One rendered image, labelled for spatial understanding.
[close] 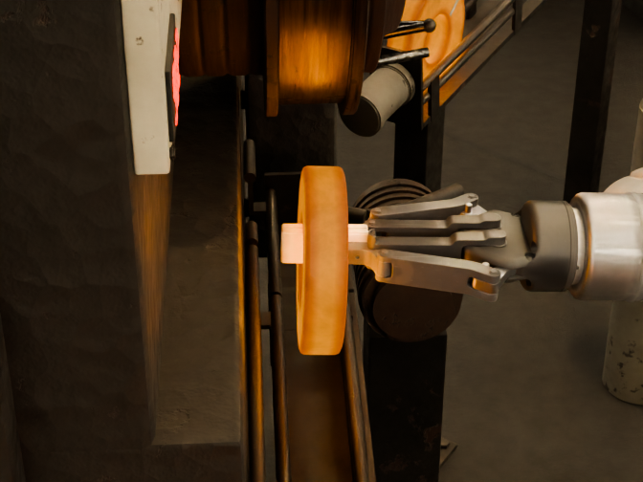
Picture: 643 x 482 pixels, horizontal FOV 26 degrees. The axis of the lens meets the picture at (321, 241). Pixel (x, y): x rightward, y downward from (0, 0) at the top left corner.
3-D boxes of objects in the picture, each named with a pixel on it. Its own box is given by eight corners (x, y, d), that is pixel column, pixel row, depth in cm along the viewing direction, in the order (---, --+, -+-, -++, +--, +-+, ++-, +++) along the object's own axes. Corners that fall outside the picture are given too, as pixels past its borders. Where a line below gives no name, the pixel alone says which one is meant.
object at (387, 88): (339, 130, 172) (336, 89, 169) (375, 96, 178) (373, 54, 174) (381, 142, 170) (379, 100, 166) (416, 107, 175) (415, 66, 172)
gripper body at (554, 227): (574, 313, 113) (461, 312, 112) (553, 255, 120) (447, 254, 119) (588, 235, 109) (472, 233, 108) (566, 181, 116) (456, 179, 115)
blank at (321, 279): (307, 251, 103) (353, 252, 103) (301, 126, 114) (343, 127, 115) (298, 395, 113) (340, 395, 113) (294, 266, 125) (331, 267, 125)
